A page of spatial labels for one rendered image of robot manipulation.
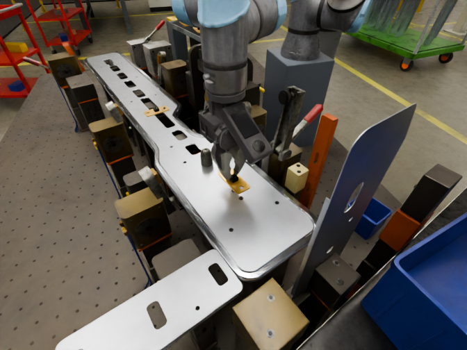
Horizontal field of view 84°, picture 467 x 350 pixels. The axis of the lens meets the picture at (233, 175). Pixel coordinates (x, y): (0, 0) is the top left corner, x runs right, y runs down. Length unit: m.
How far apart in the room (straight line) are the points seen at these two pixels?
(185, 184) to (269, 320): 0.37
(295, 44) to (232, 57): 0.68
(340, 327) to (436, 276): 0.20
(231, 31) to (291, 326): 0.42
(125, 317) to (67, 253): 0.55
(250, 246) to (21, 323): 0.67
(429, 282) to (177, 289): 0.43
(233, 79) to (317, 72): 0.71
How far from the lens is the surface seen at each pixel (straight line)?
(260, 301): 0.43
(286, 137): 0.62
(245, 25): 0.44
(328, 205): 0.29
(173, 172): 0.69
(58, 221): 1.13
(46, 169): 1.40
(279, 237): 0.55
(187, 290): 0.50
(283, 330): 0.42
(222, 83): 0.45
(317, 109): 0.68
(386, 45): 4.73
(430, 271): 0.58
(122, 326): 0.51
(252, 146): 0.46
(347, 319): 0.48
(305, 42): 1.10
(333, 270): 0.45
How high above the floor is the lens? 1.46
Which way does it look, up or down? 43 degrees down
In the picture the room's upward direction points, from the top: straight up
